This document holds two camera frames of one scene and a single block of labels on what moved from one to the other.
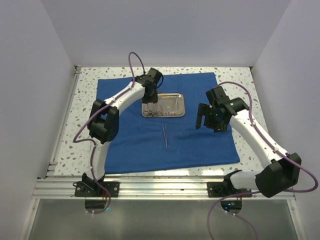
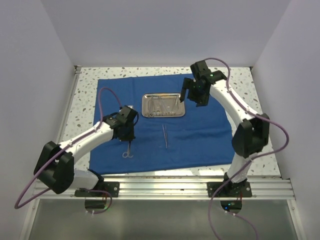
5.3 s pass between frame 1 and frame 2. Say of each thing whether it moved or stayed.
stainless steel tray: stayed
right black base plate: stayed
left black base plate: stayed
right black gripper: moved
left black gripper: moved
